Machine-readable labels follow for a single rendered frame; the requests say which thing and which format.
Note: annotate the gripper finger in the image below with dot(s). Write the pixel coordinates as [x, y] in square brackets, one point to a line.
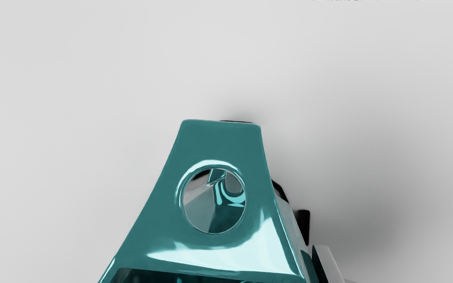
[334, 271]

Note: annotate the teal faceted mug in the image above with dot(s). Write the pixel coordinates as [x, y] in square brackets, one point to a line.
[218, 145]

